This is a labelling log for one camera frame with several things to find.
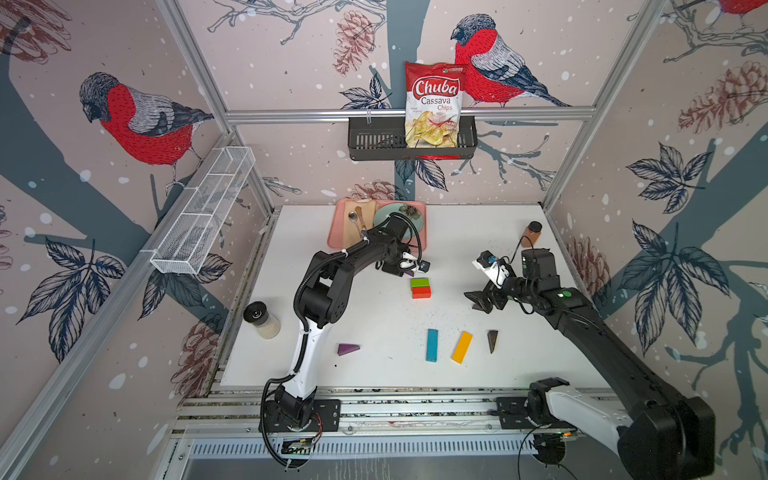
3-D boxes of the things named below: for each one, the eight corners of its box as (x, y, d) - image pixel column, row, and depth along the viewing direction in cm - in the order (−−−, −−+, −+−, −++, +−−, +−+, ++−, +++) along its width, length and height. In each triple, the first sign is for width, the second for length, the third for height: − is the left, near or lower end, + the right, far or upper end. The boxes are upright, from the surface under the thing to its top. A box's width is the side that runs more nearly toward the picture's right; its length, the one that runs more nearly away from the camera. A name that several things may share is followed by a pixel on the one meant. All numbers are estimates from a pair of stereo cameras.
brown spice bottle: (522, 246, 110) (531, 230, 103) (519, 237, 113) (527, 220, 106) (534, 246, 110) (544, 230, 103) (530, 237, 113) (539, 220, 106)
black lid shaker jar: (256, 338, 89) (239, 322, 79) (261, 318, 93) (246, 301, 83) (278, 338, 89) (264, 322, 79) (282, 318, 93) (270, 301, 83)
